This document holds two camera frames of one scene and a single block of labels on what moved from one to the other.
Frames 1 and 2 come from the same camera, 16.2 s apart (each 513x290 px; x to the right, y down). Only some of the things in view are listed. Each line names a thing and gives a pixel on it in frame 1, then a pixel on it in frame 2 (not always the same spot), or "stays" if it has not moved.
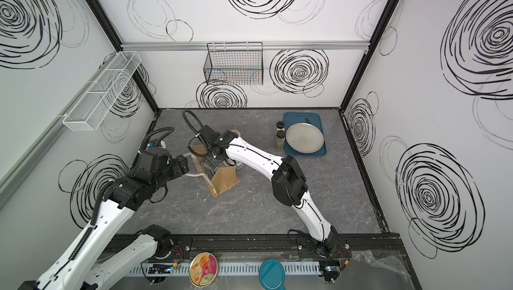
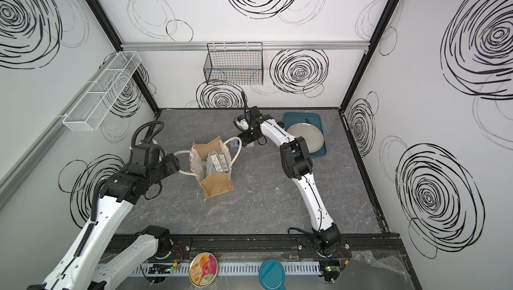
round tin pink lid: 203,269 stays
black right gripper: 210,161 to 244,136
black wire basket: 240,63 stays
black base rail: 285,247 stays
